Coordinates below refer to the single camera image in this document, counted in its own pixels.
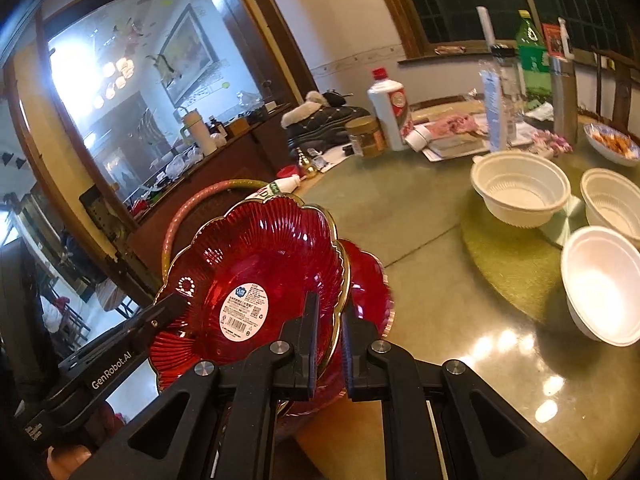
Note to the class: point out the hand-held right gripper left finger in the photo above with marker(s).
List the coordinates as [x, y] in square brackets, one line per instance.
[313, 340]

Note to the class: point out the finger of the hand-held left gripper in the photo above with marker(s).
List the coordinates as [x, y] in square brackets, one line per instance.
[169, 310]

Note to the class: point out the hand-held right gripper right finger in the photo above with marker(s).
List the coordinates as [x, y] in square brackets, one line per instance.
[349, 360]

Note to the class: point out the red glass scalloped plate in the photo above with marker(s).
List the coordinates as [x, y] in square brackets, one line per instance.
[270, 250]
[367, 285]

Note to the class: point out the white ribbed plastic bowl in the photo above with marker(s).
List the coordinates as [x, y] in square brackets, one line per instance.
[520, 195]
[612, 205]

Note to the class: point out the white smooth plastic bowl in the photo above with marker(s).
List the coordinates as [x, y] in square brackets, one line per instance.
[600, 280]

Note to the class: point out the white green drink bottle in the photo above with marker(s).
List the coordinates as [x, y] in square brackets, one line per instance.
[280, 187]

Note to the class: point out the small red lid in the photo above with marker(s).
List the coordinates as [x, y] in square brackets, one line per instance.
[289, 171]

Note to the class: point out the gold gourd ornament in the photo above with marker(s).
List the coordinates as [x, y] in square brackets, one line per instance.
[306, 164]

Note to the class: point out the brown spread jar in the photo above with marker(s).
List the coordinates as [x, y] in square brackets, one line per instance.
[366, 137]

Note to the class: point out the black quilted fur-trimmed jacket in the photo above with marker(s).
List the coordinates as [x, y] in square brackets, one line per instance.
[320, 122]

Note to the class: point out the small white pill bottle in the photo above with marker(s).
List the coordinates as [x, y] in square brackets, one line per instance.
[417, 137]

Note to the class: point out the grey book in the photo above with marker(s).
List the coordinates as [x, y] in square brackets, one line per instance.
[457, 147]

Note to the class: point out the white liquor bottle red cap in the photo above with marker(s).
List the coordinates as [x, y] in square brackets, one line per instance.
[389, 110]

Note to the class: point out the pink cloth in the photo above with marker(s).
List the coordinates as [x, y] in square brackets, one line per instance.
[452, 124]

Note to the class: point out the white blue squeeze tube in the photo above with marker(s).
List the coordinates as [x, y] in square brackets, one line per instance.
[492, 110]

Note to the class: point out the pink wrapped candies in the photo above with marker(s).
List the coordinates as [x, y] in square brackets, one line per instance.
[552, 141]

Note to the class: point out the clear bottle black lid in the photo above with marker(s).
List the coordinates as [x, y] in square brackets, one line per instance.
[511, 100]

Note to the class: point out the blue white snack dish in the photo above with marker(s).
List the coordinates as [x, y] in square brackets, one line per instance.
[612, 145]

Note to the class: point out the steel thermos flask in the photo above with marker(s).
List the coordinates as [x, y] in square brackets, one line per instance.
[564, 95]

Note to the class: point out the green glass bottle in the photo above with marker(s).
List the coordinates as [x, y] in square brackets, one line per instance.
[532, 60]

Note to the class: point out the wooden framed window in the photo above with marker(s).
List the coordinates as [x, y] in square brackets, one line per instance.
[450, 0]

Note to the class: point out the dark wooden chair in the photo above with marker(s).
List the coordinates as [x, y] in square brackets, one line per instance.
[617, 85]

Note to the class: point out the wood framed wall mirror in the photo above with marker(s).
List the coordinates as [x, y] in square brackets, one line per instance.
[125, 85]

